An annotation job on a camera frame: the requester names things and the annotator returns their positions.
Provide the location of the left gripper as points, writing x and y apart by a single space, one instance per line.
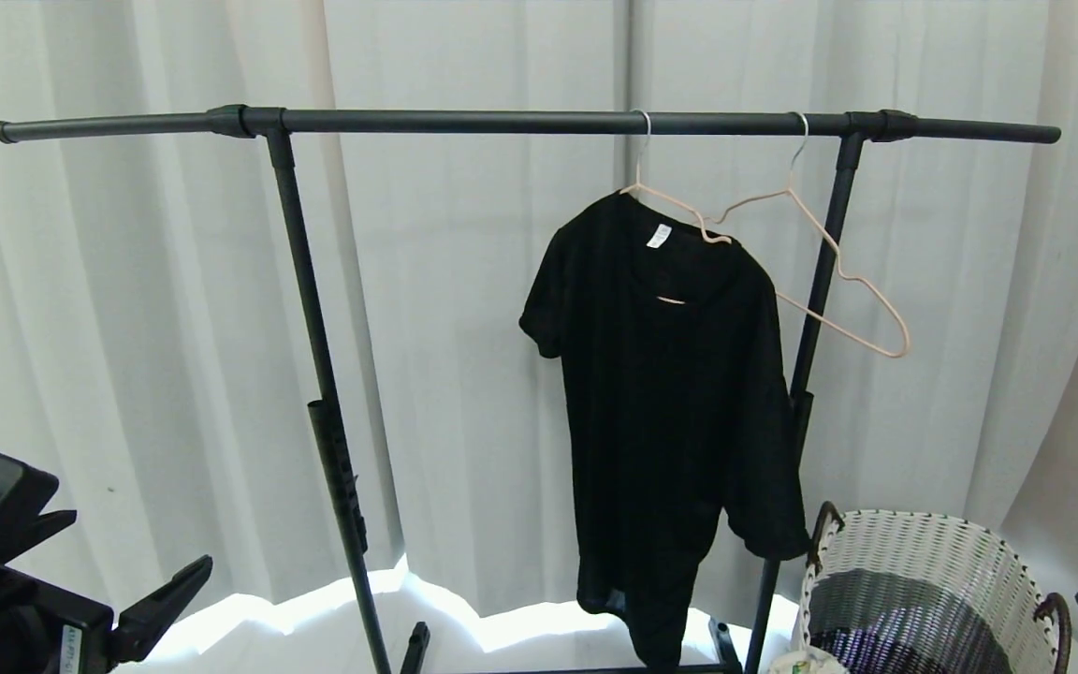
15 627

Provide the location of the cream printed garment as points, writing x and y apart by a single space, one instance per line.
801 663

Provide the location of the pink clothes hanger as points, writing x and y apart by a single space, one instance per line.
679 208
904 342

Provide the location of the black garment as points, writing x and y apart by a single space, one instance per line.
670 421

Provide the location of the white laundry basket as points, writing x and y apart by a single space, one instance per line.
913 543

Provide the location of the black clothes rack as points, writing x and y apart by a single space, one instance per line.
455 121

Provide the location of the white curtain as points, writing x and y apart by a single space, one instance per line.
455 374

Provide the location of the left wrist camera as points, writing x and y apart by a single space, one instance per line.
6 487

